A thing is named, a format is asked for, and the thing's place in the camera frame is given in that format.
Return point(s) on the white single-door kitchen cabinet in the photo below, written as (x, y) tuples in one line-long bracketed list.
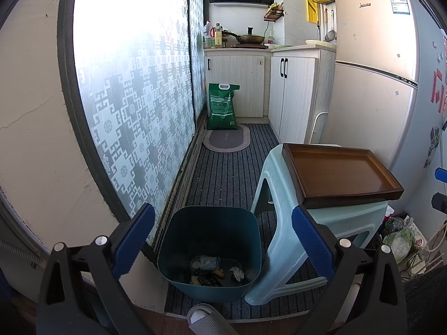
[(237, 83)]

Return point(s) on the red paper-cut decoration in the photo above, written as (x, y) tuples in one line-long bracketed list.
[(438, 90)]

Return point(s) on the grey flower sticker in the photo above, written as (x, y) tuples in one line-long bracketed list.
[(433, 143)]

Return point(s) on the plastic bag of vegetables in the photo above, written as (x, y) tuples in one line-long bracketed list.
[(400, 242)]

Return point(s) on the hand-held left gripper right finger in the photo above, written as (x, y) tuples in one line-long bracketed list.
[(312, 242)]

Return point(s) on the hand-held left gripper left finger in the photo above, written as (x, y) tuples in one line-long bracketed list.
[(134, 242)]

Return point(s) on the dark frying pan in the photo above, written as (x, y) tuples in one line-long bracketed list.
[(249, 38)]

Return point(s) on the grey slipper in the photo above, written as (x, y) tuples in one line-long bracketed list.
[(209, 321)]

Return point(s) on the green rice bag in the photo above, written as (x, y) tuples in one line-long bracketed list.
[(221, 108)]

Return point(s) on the white plastic loop frame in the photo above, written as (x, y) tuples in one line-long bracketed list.
[(312, 125)]

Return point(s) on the clear bottle red cap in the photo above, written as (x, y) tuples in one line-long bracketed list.
[(208, 36)]

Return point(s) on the light blue plastic stool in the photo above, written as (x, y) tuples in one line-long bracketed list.
[(335, 223)]

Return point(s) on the beige two-door refrigerator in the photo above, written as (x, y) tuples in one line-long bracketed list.
[(366, 94)]

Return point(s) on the white double-door kitchen cabinet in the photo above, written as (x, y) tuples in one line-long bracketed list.
[(297, 94)]

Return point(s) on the brown wooden tray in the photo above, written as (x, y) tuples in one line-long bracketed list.
[(335, 171)]

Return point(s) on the small clear bottle red label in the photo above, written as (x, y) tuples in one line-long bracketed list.
[(270, 38)]

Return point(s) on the person's black clothing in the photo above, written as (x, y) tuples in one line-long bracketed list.
[(426, 303)]

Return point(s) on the black white carton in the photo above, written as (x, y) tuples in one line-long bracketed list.
[(209, 280)]

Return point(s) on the ginger root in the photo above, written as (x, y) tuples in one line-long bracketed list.
[(218, 272)]

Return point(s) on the patterned frosted glass door panel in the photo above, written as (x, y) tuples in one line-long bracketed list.
[(197, 59), (132, 94)]

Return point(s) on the wall spice rack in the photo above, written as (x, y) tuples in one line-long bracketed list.
[(274, 13)]

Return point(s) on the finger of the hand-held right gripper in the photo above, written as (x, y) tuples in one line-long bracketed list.
[(441, 175), (440, 202)]

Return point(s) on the white tissue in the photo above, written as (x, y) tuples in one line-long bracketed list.
[(237, 274)]

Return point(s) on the yellow wall holder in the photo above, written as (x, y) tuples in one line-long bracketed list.
[(310, 7)]

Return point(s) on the metal strainer ladle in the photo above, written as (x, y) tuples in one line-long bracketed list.
[(331, 35)]

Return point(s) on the teal plastic trash bin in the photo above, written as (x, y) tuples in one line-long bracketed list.
[(174, 237)]

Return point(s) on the clear plastic lid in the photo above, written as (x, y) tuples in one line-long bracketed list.
[(197, 263)]

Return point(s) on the brown induction cooktop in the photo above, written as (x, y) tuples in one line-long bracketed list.
[(249, 46)]

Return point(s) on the grey oval floor mat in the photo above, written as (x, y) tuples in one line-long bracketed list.
[(227, 139)]

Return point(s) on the yellow oil bottle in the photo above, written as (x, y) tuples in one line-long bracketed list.
[(218, 36)]

